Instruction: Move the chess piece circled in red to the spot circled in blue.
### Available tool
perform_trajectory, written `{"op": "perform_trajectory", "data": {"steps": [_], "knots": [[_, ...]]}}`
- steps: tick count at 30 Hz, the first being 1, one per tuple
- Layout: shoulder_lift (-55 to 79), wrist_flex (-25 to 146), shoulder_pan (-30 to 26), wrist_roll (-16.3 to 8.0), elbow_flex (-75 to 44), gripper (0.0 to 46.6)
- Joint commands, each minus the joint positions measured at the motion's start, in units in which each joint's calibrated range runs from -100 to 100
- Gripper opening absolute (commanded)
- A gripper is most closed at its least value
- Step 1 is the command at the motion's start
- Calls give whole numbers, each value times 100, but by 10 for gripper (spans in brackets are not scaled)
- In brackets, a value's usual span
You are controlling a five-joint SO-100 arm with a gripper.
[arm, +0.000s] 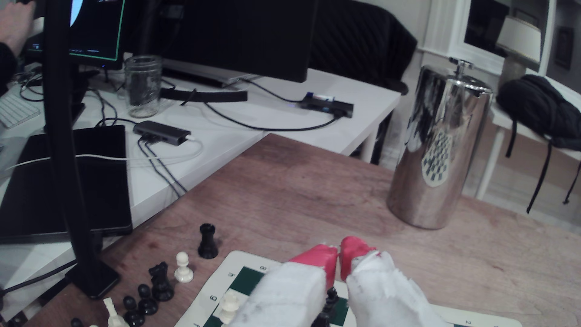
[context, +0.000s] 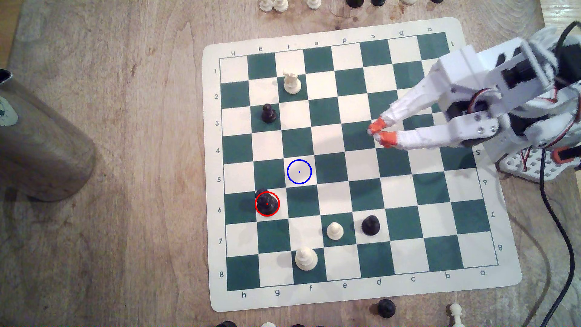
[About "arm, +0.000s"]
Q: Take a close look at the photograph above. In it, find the white side table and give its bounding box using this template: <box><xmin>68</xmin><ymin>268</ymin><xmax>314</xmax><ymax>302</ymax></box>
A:
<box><xmin>474</xmin><ymin>75</ymin><xmax>581</xmax><ymax>200</ymax></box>

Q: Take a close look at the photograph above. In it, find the green white chess board mat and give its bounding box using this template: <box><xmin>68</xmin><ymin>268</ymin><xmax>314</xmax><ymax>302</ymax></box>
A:
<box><xmin>175</xmin><ymin>250</ymin><xmax>523</xmax><ymax>327</ymax></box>

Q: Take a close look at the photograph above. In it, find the person's bare hand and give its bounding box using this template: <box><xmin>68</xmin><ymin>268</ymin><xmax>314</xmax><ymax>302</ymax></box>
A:
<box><xmin>0</xmin><ymin>0</ymin><xmax>36</xmax><ymax>57</ymax></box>

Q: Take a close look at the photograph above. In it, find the black strap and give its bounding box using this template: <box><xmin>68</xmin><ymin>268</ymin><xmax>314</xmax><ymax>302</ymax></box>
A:
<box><xmin>160</xmin><ymin>88</ymin><xmax>248</xmax><ymax>104</ymax></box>

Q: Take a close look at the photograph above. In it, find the black upholstered chair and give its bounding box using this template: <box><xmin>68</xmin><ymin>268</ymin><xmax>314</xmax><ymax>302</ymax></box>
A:
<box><xmin>309</xmin><ymin>0</ymin><xmax>418</xmax><ymax>96</ymax></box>

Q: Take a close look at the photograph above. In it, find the black chess rook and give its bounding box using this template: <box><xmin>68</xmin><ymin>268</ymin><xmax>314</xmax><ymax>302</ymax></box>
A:
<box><xmin>198</xmin><ymin>223</ymin><xmax>219</xmax><ymax>259</ymax></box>

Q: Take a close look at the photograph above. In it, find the white chess queen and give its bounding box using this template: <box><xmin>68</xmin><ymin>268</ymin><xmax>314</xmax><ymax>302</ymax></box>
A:
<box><xmin>219</xmin><ymin>291</ymin><xmax>240</xmax><ymax>325</ymax></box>

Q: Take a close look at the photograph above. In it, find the thin black cable pair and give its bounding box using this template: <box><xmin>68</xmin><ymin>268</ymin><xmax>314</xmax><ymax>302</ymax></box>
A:
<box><xmin>137</xmin><ymin>138</ymin><xmax>188</xmax><ymax>199</ymax></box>

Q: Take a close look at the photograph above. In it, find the black usb hub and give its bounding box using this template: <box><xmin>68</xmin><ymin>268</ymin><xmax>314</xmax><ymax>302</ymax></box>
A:
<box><xmin>298</xmin><ymin>92</ymin><xmax>354</xmax><ymax>119</ymax></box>

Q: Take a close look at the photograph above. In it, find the black stand pole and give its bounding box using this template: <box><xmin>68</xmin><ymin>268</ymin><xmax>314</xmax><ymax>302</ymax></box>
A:
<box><xmin>43</xmin><ymin>0</ymin><xmax>121</xmax><ymax>299</ymax></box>

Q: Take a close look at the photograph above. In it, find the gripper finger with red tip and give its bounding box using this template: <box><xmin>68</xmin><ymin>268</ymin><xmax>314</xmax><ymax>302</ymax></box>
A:
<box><xmin>340</xmin><ymin>236</ymin><xmax>448</xmax><ymax>327</ymax></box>
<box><xmin>227</xmin><ymin>244</ymin><xmax>339</xmax><ymax>327</ymax></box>

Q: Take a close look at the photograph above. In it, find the clear glass jar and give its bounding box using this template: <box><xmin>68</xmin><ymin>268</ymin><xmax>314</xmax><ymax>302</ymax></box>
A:
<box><xmin>124</xmin><ymin>55</ymin><xmax>163</xmax><ymax>119</ymax></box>

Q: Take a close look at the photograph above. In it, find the black backpack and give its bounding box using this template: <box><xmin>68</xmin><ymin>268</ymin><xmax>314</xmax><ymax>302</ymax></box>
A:
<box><xmin>496</xmin><ymin>74</ymin><xmax>581</xmax><ymax>214</ymax></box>

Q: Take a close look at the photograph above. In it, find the grey usb hub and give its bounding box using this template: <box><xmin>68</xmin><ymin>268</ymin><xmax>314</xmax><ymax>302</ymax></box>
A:
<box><xmin>133</xmin><ymin>120</ymin><xmax>192</xmax><ymax>146</ymax></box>

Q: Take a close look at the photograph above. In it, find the white cable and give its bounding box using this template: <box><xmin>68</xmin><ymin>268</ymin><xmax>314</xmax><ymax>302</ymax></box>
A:
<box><xmin>5</xmin><ymin>135</ymin><xmax>205</xmax><ymax>171</ymax></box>

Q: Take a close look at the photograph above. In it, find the black chess knight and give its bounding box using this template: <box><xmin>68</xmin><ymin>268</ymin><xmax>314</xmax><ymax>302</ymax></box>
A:
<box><xmin>149</xmin><ymin>262</ymin><xmax>174</xmax><ymax>302</ymax></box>

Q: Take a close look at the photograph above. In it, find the black tablet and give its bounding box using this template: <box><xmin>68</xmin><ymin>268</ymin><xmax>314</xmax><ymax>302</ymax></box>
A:
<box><xmin>0</xmin><ymin>125</ymin><xmax>133</xmax><ymax>243</ymax></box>

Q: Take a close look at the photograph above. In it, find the white desk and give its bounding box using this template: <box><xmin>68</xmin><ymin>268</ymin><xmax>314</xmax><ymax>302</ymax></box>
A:
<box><xmin>0</xmin><ymin>59</ymin><xmax>402</xmax><ymax>319</ymax></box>

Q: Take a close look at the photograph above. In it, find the large black monitor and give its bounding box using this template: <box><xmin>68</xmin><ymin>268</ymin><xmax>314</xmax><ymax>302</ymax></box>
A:
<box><xmin>132</xmin><ymin>0</ymin><xmax>318</xmax><ymax>88</ymax></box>

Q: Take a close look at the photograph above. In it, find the tall black chess piece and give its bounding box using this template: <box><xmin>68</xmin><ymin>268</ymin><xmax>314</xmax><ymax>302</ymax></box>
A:
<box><xmin>312</xmin><ymin>287</ymin><xmax>340</xmax><ymax>327</ymax></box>

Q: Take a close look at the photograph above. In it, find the white chess pawn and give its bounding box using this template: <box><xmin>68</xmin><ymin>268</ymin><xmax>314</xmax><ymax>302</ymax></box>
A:
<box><xmin>174</xmin><ymin>251</ymin><xmax>194</xmax><ymax>283</ymax></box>

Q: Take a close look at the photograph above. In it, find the shiny steel canister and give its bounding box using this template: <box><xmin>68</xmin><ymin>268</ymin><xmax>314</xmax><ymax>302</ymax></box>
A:
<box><xmin>387</xmin><ymin>58</ymin><xmax>494</xmax><ymax>230</ymax></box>

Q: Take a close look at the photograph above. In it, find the white chess bishop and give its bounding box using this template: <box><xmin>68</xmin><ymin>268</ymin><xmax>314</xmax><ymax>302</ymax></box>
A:
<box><xmin>103</xmin><ymin>297</ymin><xmax>129</xmax><ymax>327</ymax></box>

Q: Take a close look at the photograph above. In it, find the small monitor green edge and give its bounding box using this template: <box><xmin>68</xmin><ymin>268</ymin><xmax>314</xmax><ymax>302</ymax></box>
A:
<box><xmin>25</xmin><ymin>0</ymin><xmax>127</xmax><ymax>70</ymax></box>

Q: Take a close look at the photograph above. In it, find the black hub cable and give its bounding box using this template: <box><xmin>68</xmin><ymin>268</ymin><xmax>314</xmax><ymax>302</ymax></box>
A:
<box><xmin>182</xmin><ymin>88</ymin><xmax>342</xmax><ymax>133</ymax></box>

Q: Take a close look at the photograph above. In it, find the white keyboard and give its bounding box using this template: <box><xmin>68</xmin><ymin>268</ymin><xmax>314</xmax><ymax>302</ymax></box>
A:
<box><xmin>0</xmin><ymin>86</ymin><xmax>41</xmax><ymax>129</ymax></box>

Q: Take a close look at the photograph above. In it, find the dark wall frame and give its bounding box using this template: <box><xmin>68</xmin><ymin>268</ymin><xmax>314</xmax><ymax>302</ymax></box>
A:
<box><xmin>556</xmin><ymin>26</ymin><xmax>575</xmax><ymax>70</ymax></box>

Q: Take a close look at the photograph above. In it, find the white shade table lamp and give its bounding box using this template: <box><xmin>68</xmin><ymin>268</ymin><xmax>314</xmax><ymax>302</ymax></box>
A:
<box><xmin>496</xmin><ymin>16</ymin><xmax>543</xmax><ymax>87</ymax></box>

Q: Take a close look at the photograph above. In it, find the forearm in black sleeve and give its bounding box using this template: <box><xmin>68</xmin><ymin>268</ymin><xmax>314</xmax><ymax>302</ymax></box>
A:
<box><xmin>0</xmin><ymin>43</ymin><xmax>18</xmax><ymax>97</ymax></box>

